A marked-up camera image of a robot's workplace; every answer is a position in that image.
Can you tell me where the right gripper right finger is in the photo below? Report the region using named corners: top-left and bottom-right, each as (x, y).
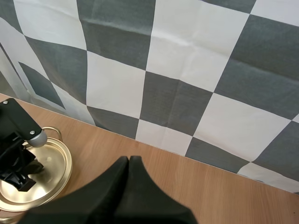
top-left (114, 155), bottom-right (198, 224)

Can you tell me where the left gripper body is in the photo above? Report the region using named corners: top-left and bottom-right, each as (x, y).
top-left (0, 132), bottom-right (27, 179)

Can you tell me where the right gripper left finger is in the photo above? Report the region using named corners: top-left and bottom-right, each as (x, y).
top-left (18, 156), bottom-right (129, 224)

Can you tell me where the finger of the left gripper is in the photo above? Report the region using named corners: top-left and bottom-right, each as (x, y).
top-left (4, 171), bottom-right (36, 192)

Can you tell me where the checked cloth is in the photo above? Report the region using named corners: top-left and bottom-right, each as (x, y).
top-left (0, 0), bottom-right (299, 194)

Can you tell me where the gold pot with two handles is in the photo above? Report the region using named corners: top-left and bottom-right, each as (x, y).
top-left (0, 126), bottom-right (73, 224)

